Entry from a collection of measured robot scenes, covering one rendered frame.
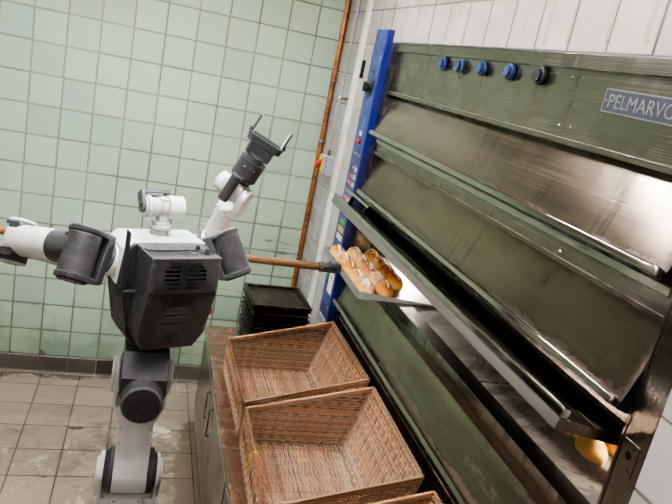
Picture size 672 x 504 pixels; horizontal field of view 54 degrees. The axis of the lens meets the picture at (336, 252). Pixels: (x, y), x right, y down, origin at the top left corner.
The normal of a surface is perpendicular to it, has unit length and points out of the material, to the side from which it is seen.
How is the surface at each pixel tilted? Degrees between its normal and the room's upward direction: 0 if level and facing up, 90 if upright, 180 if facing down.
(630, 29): 90
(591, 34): 90
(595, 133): 90
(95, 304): 90
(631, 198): 70
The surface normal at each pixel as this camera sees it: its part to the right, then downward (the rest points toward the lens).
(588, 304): -0.82, -0.43
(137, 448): 0.27, 0.15
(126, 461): 0.30, -0.09
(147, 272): -0.79, 0.00
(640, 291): -0.95, -0.12
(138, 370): 0.32, -0.45
